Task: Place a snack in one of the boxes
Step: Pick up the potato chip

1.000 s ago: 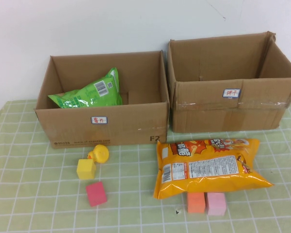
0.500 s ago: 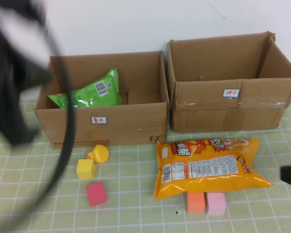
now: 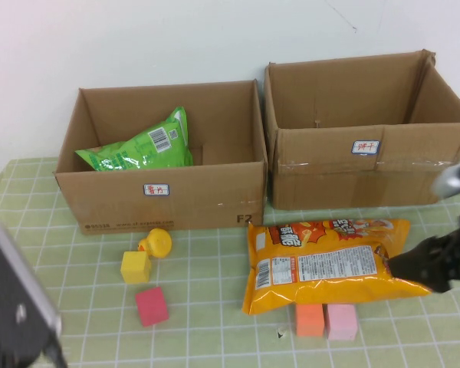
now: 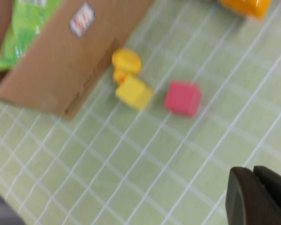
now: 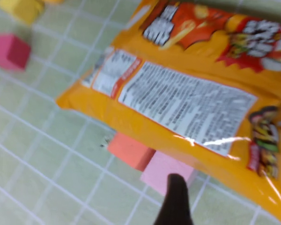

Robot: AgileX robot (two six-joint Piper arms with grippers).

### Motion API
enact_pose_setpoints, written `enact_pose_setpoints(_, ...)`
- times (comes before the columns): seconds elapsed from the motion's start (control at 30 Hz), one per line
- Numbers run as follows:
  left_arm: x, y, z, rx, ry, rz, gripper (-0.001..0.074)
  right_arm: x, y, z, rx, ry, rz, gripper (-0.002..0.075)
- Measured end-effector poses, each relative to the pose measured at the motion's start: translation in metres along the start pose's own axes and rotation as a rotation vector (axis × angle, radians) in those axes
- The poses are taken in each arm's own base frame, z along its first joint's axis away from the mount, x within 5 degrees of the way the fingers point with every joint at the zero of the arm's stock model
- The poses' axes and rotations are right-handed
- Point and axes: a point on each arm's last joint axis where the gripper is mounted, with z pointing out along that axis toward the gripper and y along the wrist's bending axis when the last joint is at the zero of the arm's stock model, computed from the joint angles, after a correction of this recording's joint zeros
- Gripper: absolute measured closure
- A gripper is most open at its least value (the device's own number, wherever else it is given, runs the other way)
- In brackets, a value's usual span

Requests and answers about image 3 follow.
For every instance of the large orange snack bag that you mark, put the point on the large orange snack bag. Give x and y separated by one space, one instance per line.
310 291

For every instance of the pink foam cube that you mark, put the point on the pink foam cube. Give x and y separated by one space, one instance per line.
341 322

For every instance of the taped cardboard box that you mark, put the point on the taped cardboard box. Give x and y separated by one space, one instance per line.
329 184

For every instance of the orange foam cube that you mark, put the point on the orange foam cube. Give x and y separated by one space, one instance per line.
309 322

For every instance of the white label on taped box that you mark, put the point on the white label on taped box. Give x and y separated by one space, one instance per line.
364 147

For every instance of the green checked tablecloth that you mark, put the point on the green checked tablecloth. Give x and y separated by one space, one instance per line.
199 287

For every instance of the yellow rubber duck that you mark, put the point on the yellow rubber duck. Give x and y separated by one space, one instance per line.
159 243

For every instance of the magenta foam cube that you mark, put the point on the magenta foam cube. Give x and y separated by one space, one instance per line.
151 306

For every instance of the white label on F2 box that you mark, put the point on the white label on F2 box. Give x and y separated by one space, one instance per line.
156 189

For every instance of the yellow foam cube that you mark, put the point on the yellow foam cube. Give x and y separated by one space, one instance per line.
135 268

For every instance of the green chip bag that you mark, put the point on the green chip bag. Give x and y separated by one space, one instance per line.
138 153

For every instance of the cardboard box with F2 print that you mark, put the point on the cardboard box with F2 print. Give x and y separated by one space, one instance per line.
119 207

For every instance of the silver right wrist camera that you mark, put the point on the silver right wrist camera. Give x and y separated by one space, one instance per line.
454 180

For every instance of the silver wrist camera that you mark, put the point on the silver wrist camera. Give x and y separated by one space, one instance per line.
11 299
454 180

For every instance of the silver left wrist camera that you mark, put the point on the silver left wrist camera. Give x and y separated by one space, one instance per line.
11 299

